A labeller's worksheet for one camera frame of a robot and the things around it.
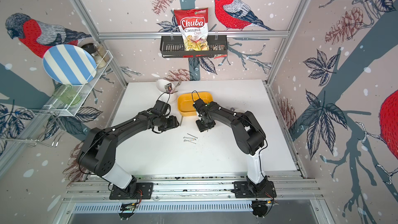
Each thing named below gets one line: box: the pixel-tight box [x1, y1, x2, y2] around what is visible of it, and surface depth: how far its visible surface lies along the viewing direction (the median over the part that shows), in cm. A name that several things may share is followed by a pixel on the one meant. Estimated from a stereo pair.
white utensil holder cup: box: [156, 78, 179, 105], surface depth 106 cm
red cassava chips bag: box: [173, 7, 210, 52], surface depth 83 cm
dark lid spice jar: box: [81, 42, 98, 58], surface depth 81 cm
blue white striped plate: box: [42, 44, 97, 87], surface depth 74 cm
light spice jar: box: [96, 41, 111, 63], surface depth 87 cm
